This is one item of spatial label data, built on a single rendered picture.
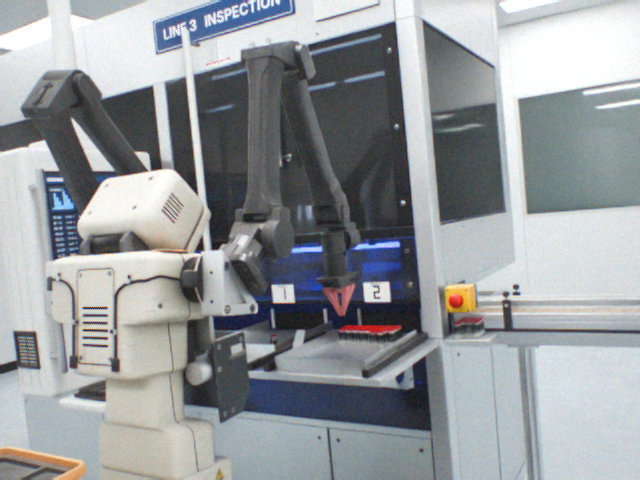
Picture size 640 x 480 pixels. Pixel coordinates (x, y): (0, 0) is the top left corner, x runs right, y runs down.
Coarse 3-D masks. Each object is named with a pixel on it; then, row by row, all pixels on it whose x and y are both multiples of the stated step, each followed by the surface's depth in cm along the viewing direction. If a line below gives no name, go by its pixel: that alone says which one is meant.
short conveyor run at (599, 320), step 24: (456, 312) 181; (480, 312) 179; (504, 312) 172; (528, 312) 173; (552, 312) 170; (576, 312) 167; (600, 312) 164; (624, 312) 161; (504, 336) 174; (528, 336) 170; (552, 336) 167; (576, 336) 164; (600, 336) 161; (624, 336) 158
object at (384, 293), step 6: (366, 288) 182; (372, 288) 181; (384, 288) 179; (366, 294) 183; (372, 294) 182; (378, 294) 181; (384, 294) 180; (366, 300) 183; (372, 300) 182; (378, 300) 181; (384, 300) 180
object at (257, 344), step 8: (248, 328) 201; (256, 328) 205; (264, 328) 209; (320, 328) 192; (328, 328) 197; (248, 336) 201; (256, 336) 201; (264, 336) 200; (280, 336) 197; (288, 336) 196; (248, 344) 174; (256, 344) 173; (264, 344) 188; (280, 344) 172; (288, 344) 176; (208, 352) 182; (248, 352) 175; (256, 352) 173; (264, 352) 172
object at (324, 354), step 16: (320, 336) 175; (336, 336) 184; (288, 352) 160; (304, 352) 167; (320, 352) 169; (336, 352) 168; (352, 352) 166; (368, 352) 164; (384, 352) 152; (288, 368) 154; (304, 368) 151; (320, 368) 149; (336, 368) 146; (352, 368) 144
